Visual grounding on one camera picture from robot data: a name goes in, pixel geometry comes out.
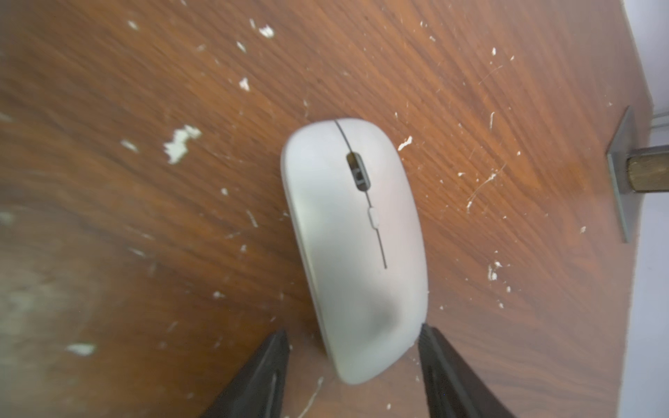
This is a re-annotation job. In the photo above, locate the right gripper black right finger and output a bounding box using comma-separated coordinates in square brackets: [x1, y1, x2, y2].
[418, 323, 514, 418]

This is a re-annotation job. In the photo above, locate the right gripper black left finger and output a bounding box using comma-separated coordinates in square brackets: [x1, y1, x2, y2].
[201, 329, 290, 418]

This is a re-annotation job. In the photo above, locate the white wireless mouse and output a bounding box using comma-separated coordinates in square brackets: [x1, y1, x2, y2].
[280, 118, 429, 385]

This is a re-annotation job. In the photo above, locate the pink artificial blossom tree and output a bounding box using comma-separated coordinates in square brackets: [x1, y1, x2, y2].
[626, 146, 669, 193]

